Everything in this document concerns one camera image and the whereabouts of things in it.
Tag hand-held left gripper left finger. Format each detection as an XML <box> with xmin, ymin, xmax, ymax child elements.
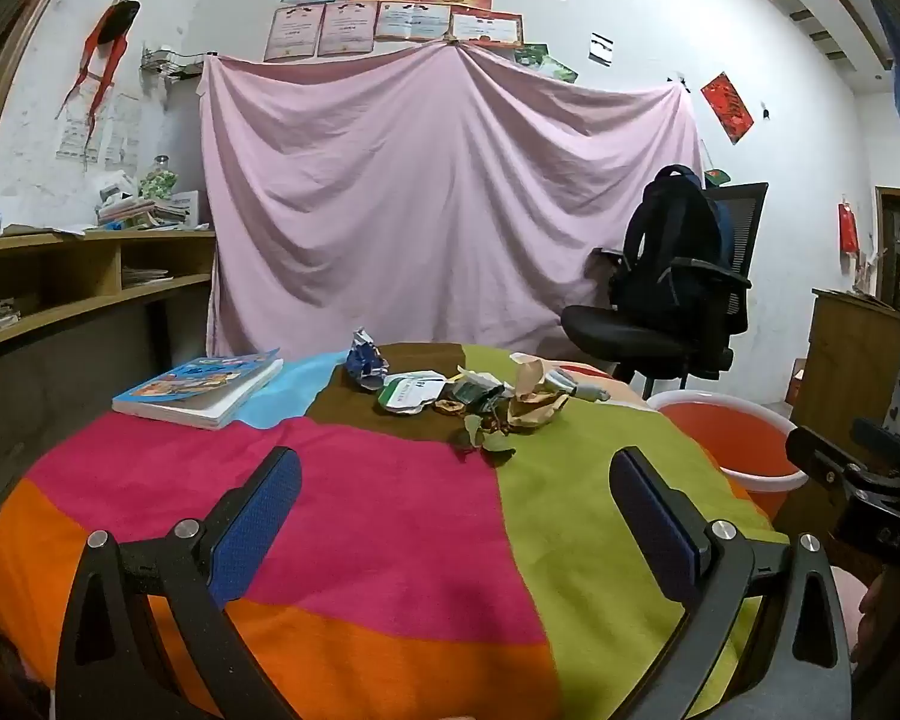
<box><xmin>55</xmin><ymin>447</ymin><xmax>303</xmax><ymax>720</ymax></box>

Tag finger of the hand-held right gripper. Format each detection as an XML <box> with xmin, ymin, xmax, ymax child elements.
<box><xmin>853</xmin><ymin>418</ymin><xmax>900</xmax><ymax>475</ymax></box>
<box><xmin>786</xmin><ymin>426</ymin><xmax>871</xmax><ymax>500</ymax></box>

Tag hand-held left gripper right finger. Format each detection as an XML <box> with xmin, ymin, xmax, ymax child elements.
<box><xmin>570</xmin><ymin>447</ymin><xmax>854</xmax><ymax>720</ymax></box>

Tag red basin with white rim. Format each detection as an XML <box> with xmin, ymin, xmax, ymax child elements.
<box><xmin>647</xmin><ymin>390</ymin><xmax>809</xmax><ymax>522</ymax></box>

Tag printed paper bag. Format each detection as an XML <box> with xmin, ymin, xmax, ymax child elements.
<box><xmin>506</xmin><ymin>355</ymin><xmax>571</xmax><ymax>432</ymax></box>

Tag green leafy twig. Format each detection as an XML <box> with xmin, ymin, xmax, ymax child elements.
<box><xmin>461</xmin><ymin>397</ymin><xmax>518</xmax><ymax>460</ymax></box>

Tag blue and white snack wrapper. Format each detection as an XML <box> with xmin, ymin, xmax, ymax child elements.
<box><xmin>345</xmin><ymin>328</ymin><xmax>391</xmax><ymax>391</ymax></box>

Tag white and green paper packet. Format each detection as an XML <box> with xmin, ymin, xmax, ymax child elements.
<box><xmin>379</xmin><ymin>370</ymin><xmax>451</xmax><ymax>416</ymax></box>

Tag dark green wrapper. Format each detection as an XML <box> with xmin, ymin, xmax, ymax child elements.
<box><xmin>446</xmin><ymin>377</ymin><xmax>508</xmax><ymax>413</ymax></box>

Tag person's right hand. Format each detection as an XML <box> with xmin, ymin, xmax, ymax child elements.
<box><xmin>831</xmin><ymin>566</ymin><xmax>895</xmax><ymax>659</ymax></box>

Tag wooden cabinet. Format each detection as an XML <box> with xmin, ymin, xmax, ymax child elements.
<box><xmin>784</xmin><ymin>287</ymin><xmax>900</xmax><ymax>428</ymax></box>

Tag multicoloured patchwork blanket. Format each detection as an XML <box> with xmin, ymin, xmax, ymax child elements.
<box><xmin>0</xmin><ymin>343</ymin><xmax>792</xmax><ymax>720</ymax></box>

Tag blue illustrated book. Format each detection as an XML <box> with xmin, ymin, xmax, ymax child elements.
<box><xmin>111</xmin><ymin>349</ymin><xmax>284</xmax><ymax>431</ymax></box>

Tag black office chair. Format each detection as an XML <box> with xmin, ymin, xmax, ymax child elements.
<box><xmin>561</xmin><ymin>181</ymin><xmax>770</xmax><ymax>391</ymax></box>

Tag red hanging charm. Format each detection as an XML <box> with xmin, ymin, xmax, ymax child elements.
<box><xmin>838</xmin><ymin>195</ymin><xmax>861</xmax><ymax>256</ymax></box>

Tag wooden shelf desk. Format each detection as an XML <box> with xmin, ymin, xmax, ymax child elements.
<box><xmin>0</xmin><ymin>227</ymin><xmax>218</xmax><ymax>518</ymax></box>

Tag dark blue backpack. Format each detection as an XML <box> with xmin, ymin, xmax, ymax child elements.
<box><xmin>615</xmin><ymin>163</ymin><xmax>732</xmax><ymax>316</ymax></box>

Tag stack of books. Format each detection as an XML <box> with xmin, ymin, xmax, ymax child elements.
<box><xmin>94</xmin><ymin>190</ymin><xmax>201</xmax><ymax>230</ymax></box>

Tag glass jar with sweets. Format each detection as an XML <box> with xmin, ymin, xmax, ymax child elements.
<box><xmin>139</xmin><ymin>155</ymin><xmax>179</xmax><ymax>203</ymax></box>

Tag pink hanging sheet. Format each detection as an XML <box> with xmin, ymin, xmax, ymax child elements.
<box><xmin>197</xmin><ymin>41</ymin><xmax>706</xmax><ymax>361</ymax></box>

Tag wooden door frame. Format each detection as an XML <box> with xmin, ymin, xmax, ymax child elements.
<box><xmin>874</xmin><ymin>186</ymin><xmax>900</xmax><ymax>308</ymax></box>

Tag red paper wall decoration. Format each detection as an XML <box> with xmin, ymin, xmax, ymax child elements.
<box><xmin>701</xmin><ymin>72</ymin><xmax>755</xmax><ymax>145</ymax></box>

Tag white wall calendar sheets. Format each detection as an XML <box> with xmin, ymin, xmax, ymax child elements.
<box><xmin>56</xmin><ymin>94</ymin><xmax>143</xmax><ymax>170</ymax></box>

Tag metal wire wall rack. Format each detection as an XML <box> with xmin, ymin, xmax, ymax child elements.
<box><xmin>139</xmin><ymin>45</ymin><xmax>207</xmax><ymax>80</ymax></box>

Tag red tassel wall ornament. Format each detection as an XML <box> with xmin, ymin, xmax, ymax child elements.
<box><xmin>56</xmin><ymin>0</ymin><xmax>142</xmax><ymax>147</ymax></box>

